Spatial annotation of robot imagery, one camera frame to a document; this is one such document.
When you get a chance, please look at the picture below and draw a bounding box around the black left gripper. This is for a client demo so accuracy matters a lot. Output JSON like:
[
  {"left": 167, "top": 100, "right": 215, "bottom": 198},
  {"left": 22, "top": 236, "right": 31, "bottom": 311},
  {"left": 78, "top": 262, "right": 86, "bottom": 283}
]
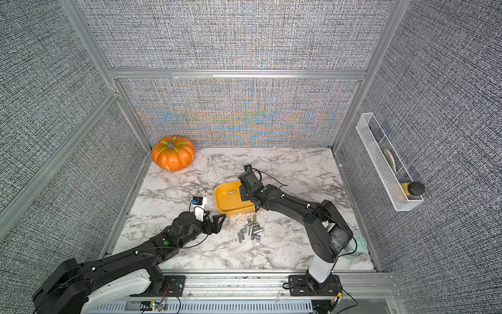
[{"left": 178, "top": 210, "right": 226, "bottom": 249}]

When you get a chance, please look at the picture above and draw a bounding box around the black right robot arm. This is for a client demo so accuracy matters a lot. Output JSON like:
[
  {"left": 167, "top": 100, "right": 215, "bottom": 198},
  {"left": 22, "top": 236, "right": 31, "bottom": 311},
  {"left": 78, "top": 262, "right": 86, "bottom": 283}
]
[{"left": 238, "top": 166, "right": 354, "bottom": 285}]

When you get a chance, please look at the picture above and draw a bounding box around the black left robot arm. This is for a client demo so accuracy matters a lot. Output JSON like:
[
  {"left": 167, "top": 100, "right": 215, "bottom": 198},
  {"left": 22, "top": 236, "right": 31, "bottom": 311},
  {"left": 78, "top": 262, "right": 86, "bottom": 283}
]
[{"left": 33, "top": 211, "right": 226, "bottom": 313}]

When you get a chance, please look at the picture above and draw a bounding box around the yellow plastic storage box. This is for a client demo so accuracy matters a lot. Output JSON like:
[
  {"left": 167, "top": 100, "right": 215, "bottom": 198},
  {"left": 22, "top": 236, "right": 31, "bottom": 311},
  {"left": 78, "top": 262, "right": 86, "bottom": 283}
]
[{"left": 214, "top": 181, "right": 255, "bottom": 216}]

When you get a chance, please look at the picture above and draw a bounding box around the pile of silver sockets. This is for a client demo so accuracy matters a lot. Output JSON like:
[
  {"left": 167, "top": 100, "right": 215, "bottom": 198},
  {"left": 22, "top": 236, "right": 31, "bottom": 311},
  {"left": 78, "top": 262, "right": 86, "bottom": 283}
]
[{"left": 237, "top": 218, "right": 264, "bottom": 243}]

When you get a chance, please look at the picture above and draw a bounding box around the orange decorative pumpkin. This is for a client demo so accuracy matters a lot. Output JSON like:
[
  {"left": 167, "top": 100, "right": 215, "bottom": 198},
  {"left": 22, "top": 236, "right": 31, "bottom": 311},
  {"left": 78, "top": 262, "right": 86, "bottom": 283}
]
[{"left": 152, "top": 136, "right": 196, "bottom": 172}]

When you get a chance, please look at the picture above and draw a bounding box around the round beige brush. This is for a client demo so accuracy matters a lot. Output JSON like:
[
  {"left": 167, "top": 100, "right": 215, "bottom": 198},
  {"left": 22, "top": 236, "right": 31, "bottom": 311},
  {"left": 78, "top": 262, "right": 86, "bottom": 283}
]
[{"left": 383, "top": 149, "right": 397, "bottom": 173}]

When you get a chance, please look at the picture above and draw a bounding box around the yellow bottle black cap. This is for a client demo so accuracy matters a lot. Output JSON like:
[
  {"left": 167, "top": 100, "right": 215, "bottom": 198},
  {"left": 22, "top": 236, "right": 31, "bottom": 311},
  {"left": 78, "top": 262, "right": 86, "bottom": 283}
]
[{"left": 400, "top": 182, "right": 426, "bottom": 196}]

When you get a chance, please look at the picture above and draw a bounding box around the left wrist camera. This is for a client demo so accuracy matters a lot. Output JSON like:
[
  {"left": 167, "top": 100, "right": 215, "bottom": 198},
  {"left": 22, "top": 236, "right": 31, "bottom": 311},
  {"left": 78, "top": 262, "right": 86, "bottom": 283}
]
[{"left": 189, "top": 196, "right": 207, "bottom": 222}]

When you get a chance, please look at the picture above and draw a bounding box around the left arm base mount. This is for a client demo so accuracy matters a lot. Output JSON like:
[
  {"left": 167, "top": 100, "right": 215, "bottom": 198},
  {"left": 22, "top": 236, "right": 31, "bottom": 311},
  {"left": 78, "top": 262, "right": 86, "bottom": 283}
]
[{"left": 132, "top": 266, "right": 186, "bottom": 297}]

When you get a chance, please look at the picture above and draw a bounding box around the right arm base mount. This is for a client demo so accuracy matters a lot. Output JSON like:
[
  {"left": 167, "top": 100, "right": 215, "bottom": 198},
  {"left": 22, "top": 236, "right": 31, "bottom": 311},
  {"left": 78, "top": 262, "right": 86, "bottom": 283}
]
[{"left": 282, "top": 274, "right": 342, "bottom": 297}]

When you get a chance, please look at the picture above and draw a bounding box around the clear wall-mounted shelf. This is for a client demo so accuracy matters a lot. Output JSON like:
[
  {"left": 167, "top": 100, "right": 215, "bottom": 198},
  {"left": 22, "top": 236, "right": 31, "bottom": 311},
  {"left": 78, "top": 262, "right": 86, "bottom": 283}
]
[{"left": 356, "top": 113, "right": 424, "bottom": 211}]

